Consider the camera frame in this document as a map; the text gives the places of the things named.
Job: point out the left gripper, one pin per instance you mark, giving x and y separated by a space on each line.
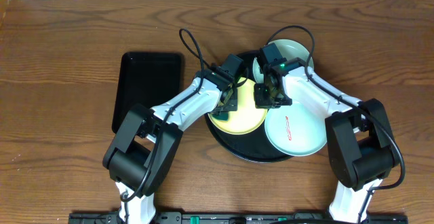
234 101

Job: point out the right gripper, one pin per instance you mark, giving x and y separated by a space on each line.
261 103

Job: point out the yellow plate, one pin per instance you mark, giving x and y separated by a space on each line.
246 118

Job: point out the light blue plate bottom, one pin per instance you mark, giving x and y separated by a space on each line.
294 130

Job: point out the light blue plate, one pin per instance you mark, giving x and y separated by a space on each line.
294 130
288 48

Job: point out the green sponge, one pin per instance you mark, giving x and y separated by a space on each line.
222 115

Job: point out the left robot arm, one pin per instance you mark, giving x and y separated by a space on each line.
143 149

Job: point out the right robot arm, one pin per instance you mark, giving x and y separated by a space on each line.
361 147

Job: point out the black rectangular tray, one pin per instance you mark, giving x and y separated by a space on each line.
146 78

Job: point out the light blue plate top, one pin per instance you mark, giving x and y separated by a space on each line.
288 48

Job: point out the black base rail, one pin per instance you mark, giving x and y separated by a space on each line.
197 218

